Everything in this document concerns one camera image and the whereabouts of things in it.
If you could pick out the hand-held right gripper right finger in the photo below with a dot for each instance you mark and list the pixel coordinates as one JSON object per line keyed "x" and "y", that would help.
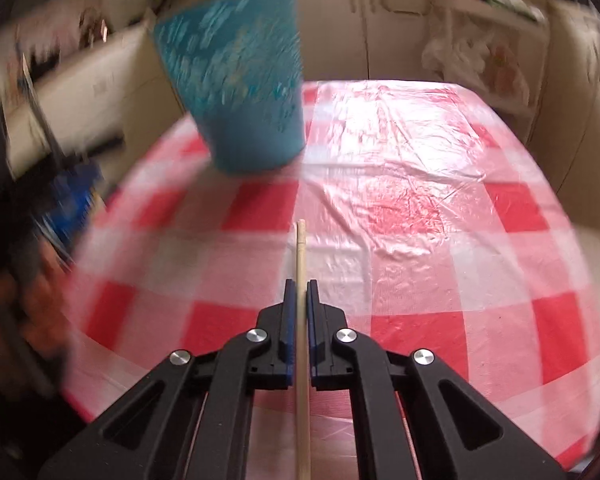
{"x": 312, "y": 340}

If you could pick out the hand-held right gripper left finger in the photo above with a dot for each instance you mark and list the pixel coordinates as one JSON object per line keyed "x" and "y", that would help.
{"x": 290, "y": 340}

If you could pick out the wooden chopstick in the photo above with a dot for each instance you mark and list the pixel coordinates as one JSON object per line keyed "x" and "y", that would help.
{"x": 301, "y": 260}

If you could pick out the blue plastic cup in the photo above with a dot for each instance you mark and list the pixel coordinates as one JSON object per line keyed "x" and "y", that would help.
{"x": 240, "y": 85}

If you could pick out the red white checkered tablecloth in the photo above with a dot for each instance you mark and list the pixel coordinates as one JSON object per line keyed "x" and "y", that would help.
{"x": 430, "y": 210}

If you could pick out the blue white plastic bag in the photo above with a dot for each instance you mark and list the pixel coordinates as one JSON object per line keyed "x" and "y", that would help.
{"x": 72, "y": 205}

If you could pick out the white base cabinets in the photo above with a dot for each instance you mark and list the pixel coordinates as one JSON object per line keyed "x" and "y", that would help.
{"x": 355, "y": 25}

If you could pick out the white plastic bags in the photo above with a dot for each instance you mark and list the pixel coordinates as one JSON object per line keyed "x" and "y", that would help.
{"x": 475, "y": 65}

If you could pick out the white tall cabinet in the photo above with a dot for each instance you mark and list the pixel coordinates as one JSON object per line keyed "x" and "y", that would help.
{"x": 580, "y": 110}

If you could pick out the white storage trolley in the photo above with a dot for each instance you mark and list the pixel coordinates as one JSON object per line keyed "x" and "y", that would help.
{"x": 505, "y": 15}

